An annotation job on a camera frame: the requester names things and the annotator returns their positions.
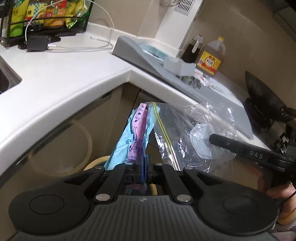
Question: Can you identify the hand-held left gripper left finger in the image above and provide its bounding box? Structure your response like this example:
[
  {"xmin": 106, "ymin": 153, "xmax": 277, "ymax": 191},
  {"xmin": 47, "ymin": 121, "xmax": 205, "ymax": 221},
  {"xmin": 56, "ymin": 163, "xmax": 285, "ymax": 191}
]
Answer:
[{"xmin": 62, "ymin": 163, "xmax": 145, "ymax": 204}]

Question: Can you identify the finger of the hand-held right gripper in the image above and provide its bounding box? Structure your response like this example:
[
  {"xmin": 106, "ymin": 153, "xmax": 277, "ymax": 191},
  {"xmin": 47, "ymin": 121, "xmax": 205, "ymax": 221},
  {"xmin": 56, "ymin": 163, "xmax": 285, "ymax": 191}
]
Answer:
[{"xmin": 209, "ymin": 133, "xmax": 272, "ymax": 164}]

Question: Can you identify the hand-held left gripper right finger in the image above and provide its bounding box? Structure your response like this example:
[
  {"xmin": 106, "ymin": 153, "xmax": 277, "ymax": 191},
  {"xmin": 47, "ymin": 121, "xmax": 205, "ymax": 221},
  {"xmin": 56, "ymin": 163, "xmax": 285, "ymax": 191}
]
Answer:
[{"xmin": 145, "ymin": 156, "xmax": 232, "ymax": 205}]

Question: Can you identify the yellow rim trash bin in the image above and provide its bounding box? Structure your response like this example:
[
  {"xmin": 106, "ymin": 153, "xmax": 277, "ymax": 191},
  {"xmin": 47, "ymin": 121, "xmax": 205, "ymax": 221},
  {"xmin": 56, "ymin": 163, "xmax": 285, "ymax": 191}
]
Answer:
[{"xmin": 83, "ymin": 155, "xmax": 296, "ymax": 226}]

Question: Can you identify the blue and pink paper wrapper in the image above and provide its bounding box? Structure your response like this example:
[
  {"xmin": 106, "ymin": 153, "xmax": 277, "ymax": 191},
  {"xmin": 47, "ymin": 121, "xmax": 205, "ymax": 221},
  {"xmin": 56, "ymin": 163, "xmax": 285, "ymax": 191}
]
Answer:
[{"xmin": 104, "ymin": 102, "xmax": 155, "ymax": 193}]

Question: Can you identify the clear zip bag yellow line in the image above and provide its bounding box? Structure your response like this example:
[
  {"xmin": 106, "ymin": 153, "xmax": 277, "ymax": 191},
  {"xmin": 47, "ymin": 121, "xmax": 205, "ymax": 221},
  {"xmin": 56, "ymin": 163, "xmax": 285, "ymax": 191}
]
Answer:
[{"xmin": 148, "ymin": 102, "xmax": 238, "ymax": 174}]

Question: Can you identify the person's right hand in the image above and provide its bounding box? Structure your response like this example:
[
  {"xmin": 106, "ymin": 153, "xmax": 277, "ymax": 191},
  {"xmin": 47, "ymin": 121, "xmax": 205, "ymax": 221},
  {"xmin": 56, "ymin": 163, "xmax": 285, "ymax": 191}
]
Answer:
[{"xmin": 257, "ymin": 173, "xmax": 296, "ymax": 209}]

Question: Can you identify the black gas stove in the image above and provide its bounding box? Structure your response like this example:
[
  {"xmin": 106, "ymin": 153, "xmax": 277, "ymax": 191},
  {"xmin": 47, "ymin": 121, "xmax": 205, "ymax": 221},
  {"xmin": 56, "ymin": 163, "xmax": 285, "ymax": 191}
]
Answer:
[{"xmin": 243, "ymin": 97, "xmax": 296, "ymax": 131}]

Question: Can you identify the black wok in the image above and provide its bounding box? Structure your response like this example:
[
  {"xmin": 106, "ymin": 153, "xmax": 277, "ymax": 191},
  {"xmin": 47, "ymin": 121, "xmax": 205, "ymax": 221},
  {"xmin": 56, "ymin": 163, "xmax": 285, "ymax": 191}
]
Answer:
[{"xmin": 245, "ymin": 71, "xmax": 286, "ymax": 110}]

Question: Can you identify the cooking wine jug yellow label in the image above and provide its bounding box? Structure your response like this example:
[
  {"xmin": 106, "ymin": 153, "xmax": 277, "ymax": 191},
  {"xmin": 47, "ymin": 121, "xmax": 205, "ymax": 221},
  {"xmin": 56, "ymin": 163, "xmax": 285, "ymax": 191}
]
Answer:
[{"xmin": 195, "ymin": 37, "xmax": 226, "ymax": 77}]

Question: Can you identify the dark oil dispenser bottle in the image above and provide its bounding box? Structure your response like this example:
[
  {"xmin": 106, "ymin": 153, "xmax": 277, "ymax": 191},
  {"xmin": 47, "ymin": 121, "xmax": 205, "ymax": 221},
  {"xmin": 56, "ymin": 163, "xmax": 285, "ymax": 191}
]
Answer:
[{"xmin": 180, "ymin": 34, "xmax": 204, "ymax": 63}]

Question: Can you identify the grey fabric mat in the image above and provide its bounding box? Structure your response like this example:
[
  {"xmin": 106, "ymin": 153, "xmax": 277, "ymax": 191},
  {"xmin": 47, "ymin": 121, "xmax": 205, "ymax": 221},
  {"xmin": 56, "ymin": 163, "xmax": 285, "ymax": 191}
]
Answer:
[{"xmin": 112, "ymin": 36, "xmax": 252, "ymax": 139}]

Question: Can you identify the teal printed packet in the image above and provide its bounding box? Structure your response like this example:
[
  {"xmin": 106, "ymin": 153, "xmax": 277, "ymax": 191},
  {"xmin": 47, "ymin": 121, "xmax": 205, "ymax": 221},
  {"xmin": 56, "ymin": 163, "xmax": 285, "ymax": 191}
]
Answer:
[{"xmin": 141, "ymin": 44, "xmax": 170, "ymax": 60}]

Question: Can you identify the grey vent grille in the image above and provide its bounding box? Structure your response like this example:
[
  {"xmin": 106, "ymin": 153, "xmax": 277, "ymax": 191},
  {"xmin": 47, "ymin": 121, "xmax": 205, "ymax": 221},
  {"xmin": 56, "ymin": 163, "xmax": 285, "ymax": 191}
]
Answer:
[{"xmin": 173, "ymin": 0, "xmax": 197, "ymax": 16}]

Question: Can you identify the steel sink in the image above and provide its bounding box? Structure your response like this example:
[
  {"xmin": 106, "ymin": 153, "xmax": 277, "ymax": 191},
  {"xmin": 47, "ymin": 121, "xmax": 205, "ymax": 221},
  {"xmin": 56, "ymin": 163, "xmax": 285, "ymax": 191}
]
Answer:
[{"xmin": 0, "ymin": 54, "xmax": 23, "ymax": 94}]

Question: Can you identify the metal mesh strainer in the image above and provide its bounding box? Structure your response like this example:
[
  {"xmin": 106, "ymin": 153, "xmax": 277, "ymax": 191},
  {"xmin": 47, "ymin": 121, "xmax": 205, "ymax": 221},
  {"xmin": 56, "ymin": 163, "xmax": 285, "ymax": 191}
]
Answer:
[{"xmin": 159, "ymin": 0, "xmax": 183, "ymax": 6}]

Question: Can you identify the yellow snack bag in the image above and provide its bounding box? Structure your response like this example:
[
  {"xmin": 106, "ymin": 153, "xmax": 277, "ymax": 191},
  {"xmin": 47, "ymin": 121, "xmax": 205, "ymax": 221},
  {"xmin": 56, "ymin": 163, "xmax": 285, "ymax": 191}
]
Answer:
[{"xmin": 66, "ymin": 0, "xmax": 89, "ymax": 29}]

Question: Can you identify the white charging cable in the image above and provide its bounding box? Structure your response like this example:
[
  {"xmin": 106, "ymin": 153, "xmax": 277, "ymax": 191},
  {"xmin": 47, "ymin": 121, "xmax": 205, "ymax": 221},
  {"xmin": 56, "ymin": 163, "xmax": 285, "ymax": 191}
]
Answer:
[{"xmin": 24, "ymin": 0, "xmax": 115, "ymax": 50}]

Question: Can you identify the black wire rack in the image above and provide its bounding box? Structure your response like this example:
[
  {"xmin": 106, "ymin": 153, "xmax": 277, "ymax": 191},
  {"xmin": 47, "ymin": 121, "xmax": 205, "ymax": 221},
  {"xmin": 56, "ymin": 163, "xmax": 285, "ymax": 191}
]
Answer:
[{"xmin": 0, "ymin": 0, "xmax": 94, "ymax": 49}]

